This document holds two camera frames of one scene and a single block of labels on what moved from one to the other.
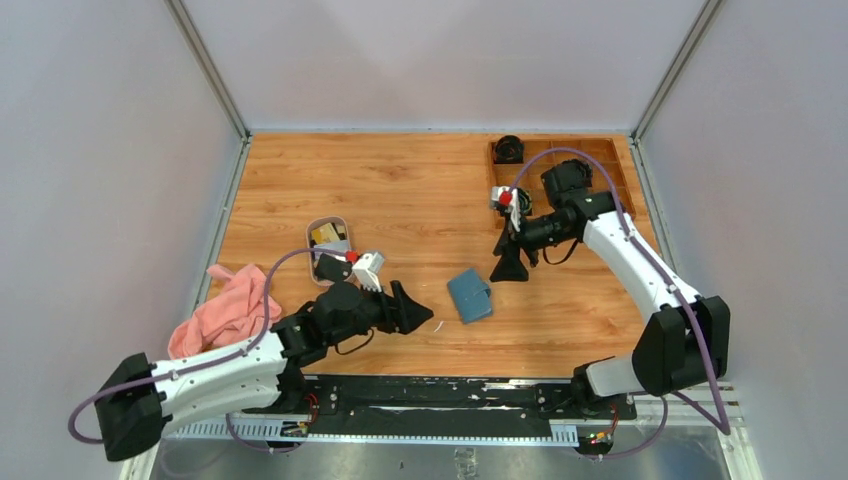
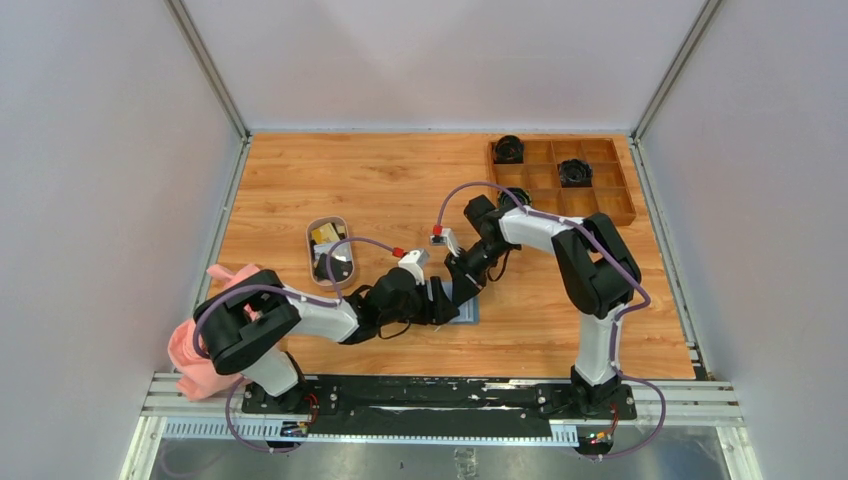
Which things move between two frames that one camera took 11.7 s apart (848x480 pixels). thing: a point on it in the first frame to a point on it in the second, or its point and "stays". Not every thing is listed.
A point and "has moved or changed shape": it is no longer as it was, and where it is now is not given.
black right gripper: (509, 267) to (464, 286)
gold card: (324, 234) stays
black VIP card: (333, 268) stays
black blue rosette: (524, 201) stays
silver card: (341, 245) stays
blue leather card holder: (472, 295) has moved or changed shape
